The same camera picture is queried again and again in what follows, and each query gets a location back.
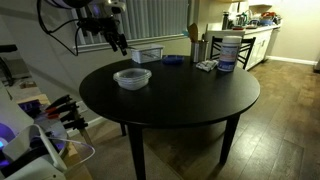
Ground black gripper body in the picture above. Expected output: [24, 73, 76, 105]
[77, 16, 120, 37]

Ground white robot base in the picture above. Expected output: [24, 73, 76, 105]
[0, 79, 96, 180]

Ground blue bowl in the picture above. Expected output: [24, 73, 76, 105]
[259, 18, 275, 27]

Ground clear rectangular box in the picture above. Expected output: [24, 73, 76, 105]
[129, 43, 165, 65]

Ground white window sill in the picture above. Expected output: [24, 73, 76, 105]
[72, 33, 190, 54]

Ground white vertical window blinds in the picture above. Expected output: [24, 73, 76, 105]
[67, 0, 190, 46]

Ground blue plastic lid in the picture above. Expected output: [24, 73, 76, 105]
[161, 54, 185, 66]

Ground wooden spatula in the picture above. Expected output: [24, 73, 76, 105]
[187, 22, 199, 44]

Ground metal utensil holder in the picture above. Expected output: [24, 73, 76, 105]
[190, 39, 210, 64]

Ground black red clamp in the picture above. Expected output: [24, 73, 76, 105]
[43, 94, 73, 112]
[45, 102, 80, 121]

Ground clear plastic packet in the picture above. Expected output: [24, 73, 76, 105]
[195, 59, 219, 73]

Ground round black wooden table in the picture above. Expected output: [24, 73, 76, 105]
[78, 55, 261, 180]

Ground dark thermos bottle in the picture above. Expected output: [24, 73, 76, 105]
[221, 11, 230, 31]

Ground white wipes canister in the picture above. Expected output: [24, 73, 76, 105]
[217, 35, 243, 73]

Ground glass kettle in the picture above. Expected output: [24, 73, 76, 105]
[236, 11, 250, 28]

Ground black wooden chair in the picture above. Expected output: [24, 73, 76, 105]
[209, 35, 257, 71]

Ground white kitchen cabinet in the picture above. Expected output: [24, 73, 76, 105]
[205, 23, 282, 71]

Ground red kitchen item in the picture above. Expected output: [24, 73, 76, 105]
[261, 11, 278, 19]

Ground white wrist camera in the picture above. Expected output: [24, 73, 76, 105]
[103, 0, 128, 15]

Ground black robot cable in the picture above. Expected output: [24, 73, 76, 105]
[35, 0, 88, 57]

